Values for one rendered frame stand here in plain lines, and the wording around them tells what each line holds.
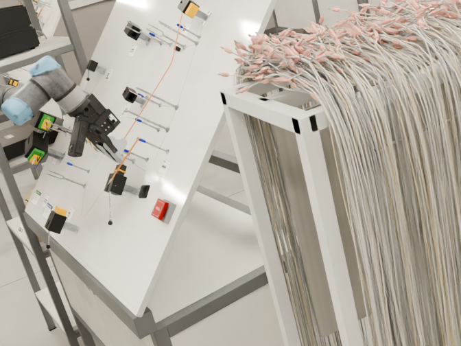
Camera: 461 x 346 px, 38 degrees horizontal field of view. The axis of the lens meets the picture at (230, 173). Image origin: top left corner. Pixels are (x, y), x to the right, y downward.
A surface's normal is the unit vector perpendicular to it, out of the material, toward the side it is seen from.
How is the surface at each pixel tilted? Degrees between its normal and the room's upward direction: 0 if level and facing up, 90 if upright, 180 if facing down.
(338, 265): 90
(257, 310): 90
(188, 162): 47
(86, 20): 90
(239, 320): 90
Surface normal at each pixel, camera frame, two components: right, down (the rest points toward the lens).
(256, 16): -0.76, -0.35
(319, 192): 0.38, 0.24
